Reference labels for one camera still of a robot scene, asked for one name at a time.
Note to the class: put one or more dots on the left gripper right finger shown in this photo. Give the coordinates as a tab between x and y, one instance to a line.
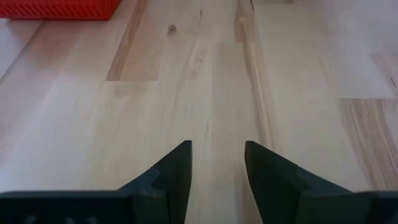
280	193

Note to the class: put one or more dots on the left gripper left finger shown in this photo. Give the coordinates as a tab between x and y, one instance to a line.
168	186

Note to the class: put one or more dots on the red plastic mesh basket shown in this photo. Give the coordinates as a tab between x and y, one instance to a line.
56	7

